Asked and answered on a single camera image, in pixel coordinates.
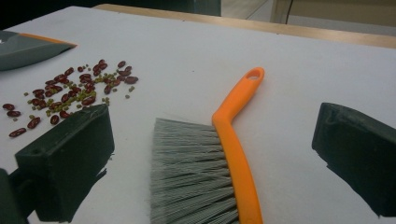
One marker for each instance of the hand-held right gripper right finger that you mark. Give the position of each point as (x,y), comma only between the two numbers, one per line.
(358,149)

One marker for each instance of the white table board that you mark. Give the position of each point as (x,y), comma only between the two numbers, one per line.
(280,68)

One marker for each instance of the orange brush with grey bristles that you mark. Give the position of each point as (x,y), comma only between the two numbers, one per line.
(236,155)

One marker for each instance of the grey dustpan with orange edge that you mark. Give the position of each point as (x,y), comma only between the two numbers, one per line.
(28,51)

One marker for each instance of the pile of red and green beans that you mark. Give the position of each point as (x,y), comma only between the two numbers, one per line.
(73,90)

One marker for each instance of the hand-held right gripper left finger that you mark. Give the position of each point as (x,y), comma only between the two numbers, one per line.
(68,161)

